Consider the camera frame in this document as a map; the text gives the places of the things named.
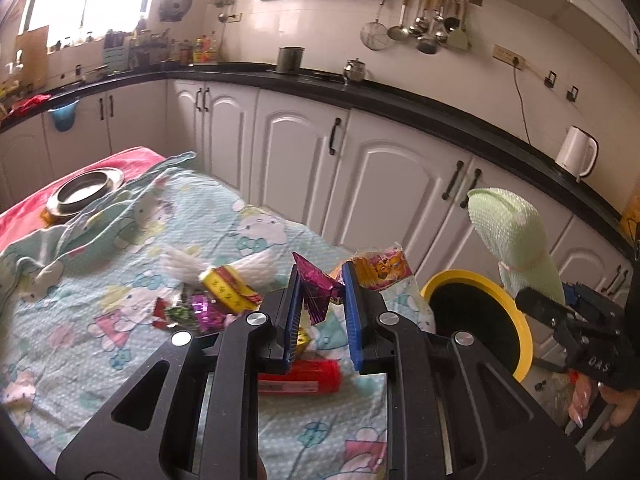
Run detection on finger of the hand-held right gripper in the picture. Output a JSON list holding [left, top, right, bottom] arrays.
[[562, 283, 602, 309], [516, 287, 577, 332]]

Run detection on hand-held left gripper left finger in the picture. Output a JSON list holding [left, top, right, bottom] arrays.
[[55, 262, 303, 480]]

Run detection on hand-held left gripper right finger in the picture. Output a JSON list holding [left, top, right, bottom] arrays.
[[341, 260, 587, 480]]

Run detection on purple foil wrapper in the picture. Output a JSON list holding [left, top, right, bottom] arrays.
[[292, 251, 347, 329]]

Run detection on red cylinder packet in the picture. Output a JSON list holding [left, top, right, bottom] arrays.
[[257, 358, 344, 395]]

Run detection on orange snack packet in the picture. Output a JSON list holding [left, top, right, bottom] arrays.
[[327, 245, 416, 294]]

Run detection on yellow-rimmed black trash bin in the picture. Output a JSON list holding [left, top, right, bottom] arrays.
[[419, 269, 534, 382]]

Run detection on person's right hand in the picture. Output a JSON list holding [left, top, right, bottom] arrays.
[[568, 376, 640, 431]]

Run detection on gold foil wrapper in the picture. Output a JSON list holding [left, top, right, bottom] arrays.
[[295, 327, 317, 362]]

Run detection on yellow red snack wrapper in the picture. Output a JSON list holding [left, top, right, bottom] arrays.
[[199, 263, 262, 314]]

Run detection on clear plastic bag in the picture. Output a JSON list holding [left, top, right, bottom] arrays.
[[539, 374, 587, 432]]

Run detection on shiny violet foil wrapper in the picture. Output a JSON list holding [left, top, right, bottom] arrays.
[[191, 294, 241, 336]]

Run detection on orange object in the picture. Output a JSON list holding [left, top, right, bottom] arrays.
[[620, 209, 640, 242]]

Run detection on green black wrapper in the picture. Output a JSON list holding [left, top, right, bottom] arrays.
[[166, 304, 195, 332]]

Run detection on white frilly plastic wrapper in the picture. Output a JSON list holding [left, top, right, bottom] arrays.
[[159, 246, 287, 292]]

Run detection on small red wrapper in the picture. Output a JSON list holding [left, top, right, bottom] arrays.
[[153, 297, 172, 330]]

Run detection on white electric kettle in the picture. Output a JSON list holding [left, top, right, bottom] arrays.
[[554, 125, 600, 182]]

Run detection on white lower kitchen cabinets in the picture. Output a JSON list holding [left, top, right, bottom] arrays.
[[0, 77, 634, 322]]

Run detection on cartoon printed blanket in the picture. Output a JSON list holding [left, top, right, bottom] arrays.
[[0, 152, 437, 480]]

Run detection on black kitchen countertop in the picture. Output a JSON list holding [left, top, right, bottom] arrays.
[[0, 62, 637, 262]]

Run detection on metal bowl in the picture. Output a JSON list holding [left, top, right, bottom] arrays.
[[46, 168, 126, 219]]

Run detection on metal teapot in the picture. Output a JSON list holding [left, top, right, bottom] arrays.
[[342, 57, 369, 85]]

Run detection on dark metal pot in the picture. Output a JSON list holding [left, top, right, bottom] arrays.
[[277, 46, 306, 75]]

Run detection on pale green spatula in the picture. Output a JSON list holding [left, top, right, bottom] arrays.
[[446, 0, 472, 52]]

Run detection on red blanket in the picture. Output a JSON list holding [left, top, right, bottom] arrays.
[[0, 146, 167, 257]]

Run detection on steel ladle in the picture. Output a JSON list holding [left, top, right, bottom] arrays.
[[416, 0, 442, 55], [409, 0, 432, 37], [387, 0, 412, 42]]

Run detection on row of condiment bottles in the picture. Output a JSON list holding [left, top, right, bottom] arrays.
[[102, 16, 194, 70]]

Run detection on red cloth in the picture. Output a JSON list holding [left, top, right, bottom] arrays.
[[9, 93, 52, 117]]

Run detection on wooden cutting board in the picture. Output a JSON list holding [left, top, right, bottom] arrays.
[[14, 24, 50, 82]]

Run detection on black power cable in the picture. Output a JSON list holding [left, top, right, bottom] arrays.
[[512, 62, 534, 147]]

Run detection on wall socket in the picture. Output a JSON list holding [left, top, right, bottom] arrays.
[[493, 44, 525, 71]]

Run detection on wire mesh strainer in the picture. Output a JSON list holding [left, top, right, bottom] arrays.
[[360, 0, 391, 51]]

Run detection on round grey wall vent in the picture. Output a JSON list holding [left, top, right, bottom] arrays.
[[158, 0, 194, 24]]

